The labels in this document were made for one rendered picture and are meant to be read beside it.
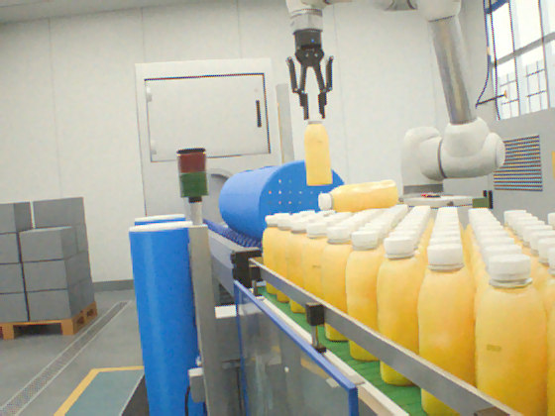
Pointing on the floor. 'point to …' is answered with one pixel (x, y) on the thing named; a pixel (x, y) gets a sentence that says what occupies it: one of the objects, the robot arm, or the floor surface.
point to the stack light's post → (204, 295)
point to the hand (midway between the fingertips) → (313, 107)
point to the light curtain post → (284, 123)
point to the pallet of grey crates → (45, 266)
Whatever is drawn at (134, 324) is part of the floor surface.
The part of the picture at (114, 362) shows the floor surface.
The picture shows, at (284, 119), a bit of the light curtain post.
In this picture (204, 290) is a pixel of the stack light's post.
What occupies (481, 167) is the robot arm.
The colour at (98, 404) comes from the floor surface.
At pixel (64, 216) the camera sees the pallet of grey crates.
